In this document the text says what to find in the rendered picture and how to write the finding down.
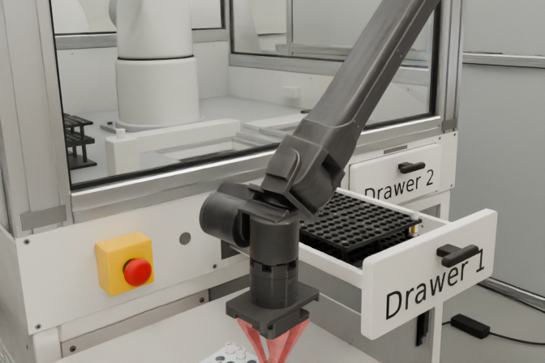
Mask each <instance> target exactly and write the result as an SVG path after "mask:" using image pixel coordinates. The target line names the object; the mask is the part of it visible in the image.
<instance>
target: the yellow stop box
mask: <svg viewBox="0 0 545 363"><path fill-rule="evenodd" d="M95 248H96V257H97V271H98V279H99V286H100V287H101V288H102V289H103V290H104V291H105V292H107V293H108V294H109V295H110V296H115V295H118V294H120V293H124V292H127V291H130V290H132V289H135V288H139V287H142V286H144V285H147V284H151V283H153V282H154V280H155V279H154V268H153V257H152V241H151V239H150V238H149V237H147V236H145V235H143V234H142V233H140V232H135V233H130V234H127V235H123V236H121V237H115V238H112V239H109V240H105V241H100V242H98V243H96V244H95ZM136 258H143V259H145V260H147V261H148V262H149V263H150V265H151V267H152V274H151V276H150V278H149V279H148V281H147V282H146V283H145V284H143V285H140V286H138V287H134V286H131V285H129V284H128V283H127V282H126V281H125V279H124V271H125V268H126V266H127V264H128V263H129V262H130V261H132V260H133V259H136Z"/></svg>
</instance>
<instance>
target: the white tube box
mask: <svg viewBox="0 0 545 363"><path fill-rule="evenodd" d="M237 348H238V347H236V346H235V353H234V354H233V355H228V354H226V350H225V347H224V348H222V349H220V350H219V351H217V352H215V353H213V354H212V355H211V356H209V357H207V358H206V359H204V360H203V361H201V362H200V363H216V362H217V361H224V362H225V363H260V362H259V360H258V357H256V356H254V355H252V354H250V353H249V352H246V357H245V359H244V360H241V361H240V360H237V357H236V349H237Z"/></svg>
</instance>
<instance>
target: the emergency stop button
mask: <svg viewBox="0 0 545 363"><path fill-rule="evenodd" d="M151 274H152V267H151V265H150V263H149V262H148V261H147V260H145V259H143V258H136V259H133V260H132V261H130V262H129V263H128V264H127V266H126V268H125V271H124V279H125V281H126V282H127V283H128V284H129V285H131V286H134V287H138V286H140V285H143V284H145V283H146V282H147V281H148V279H149V278H150V276H151Z"/></svg>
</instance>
